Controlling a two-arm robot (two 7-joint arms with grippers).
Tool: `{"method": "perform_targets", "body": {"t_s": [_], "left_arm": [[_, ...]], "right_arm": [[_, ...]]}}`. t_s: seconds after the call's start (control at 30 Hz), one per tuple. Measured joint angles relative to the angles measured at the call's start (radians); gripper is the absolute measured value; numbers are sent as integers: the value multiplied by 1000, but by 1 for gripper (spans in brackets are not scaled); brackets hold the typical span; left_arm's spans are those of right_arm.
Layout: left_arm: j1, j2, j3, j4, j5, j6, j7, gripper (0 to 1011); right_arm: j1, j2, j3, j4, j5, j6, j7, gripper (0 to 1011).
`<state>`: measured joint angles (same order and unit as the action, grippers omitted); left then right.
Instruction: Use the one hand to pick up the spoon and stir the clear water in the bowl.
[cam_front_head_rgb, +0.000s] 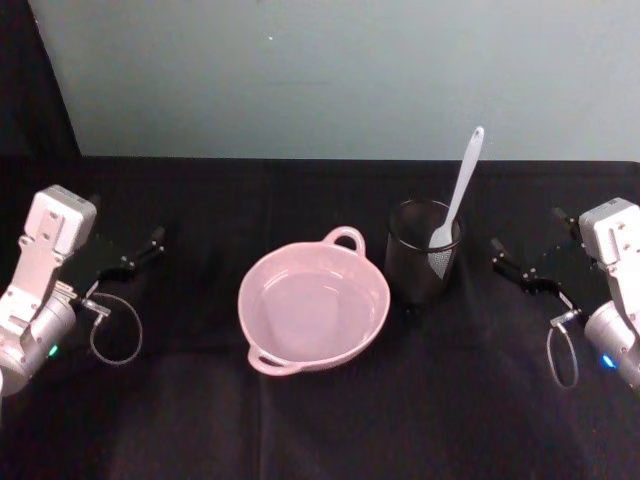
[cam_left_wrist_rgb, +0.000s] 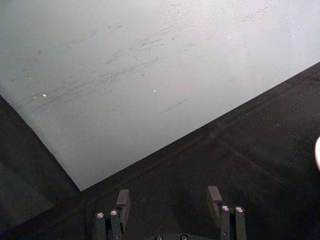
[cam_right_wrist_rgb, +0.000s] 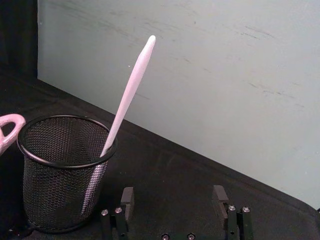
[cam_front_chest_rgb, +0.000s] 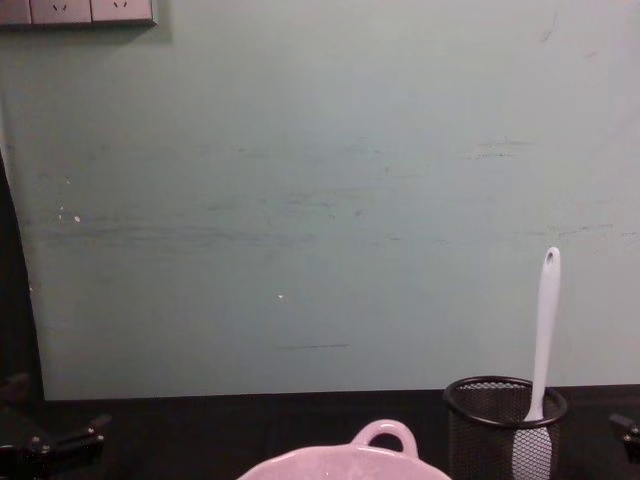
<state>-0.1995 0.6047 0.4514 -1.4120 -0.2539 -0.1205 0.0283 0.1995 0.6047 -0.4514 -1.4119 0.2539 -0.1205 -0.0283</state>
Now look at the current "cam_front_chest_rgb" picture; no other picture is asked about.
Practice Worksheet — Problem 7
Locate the dark hanging fabric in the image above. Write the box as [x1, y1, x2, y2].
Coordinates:
[0, 143, 47, 402]

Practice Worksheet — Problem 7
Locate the white silicone spatula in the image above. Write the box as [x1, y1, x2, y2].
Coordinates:
[511, 246, 563, 480]

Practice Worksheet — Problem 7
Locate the black mesh pen holder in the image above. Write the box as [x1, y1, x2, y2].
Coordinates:
[442, 375, 569, 480]

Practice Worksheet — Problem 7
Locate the black table cloth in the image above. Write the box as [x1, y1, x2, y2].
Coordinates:
[0, 383, 640, 480]

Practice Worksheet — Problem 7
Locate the pink ceramic bowl with handle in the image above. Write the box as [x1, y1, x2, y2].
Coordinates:
[234, 418, 452, 480]

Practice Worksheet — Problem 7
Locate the grey wall socket panel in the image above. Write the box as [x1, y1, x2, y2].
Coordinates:
[0, 0, 158, 29]

